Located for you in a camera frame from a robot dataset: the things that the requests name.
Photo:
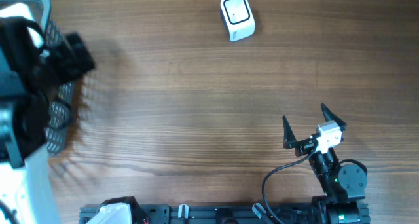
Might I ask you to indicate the white barcode scanner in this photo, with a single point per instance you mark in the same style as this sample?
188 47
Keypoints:
238 19

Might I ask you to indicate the grey plastic shopping basket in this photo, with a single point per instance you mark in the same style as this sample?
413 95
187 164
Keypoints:
60 105

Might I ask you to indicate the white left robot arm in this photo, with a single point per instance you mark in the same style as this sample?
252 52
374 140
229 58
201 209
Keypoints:
31 72

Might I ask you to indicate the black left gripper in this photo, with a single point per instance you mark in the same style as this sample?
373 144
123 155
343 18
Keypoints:
70 71

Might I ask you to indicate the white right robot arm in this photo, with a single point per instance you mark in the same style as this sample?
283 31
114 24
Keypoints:
343 181

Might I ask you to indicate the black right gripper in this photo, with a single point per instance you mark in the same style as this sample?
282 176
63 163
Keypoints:
304 145

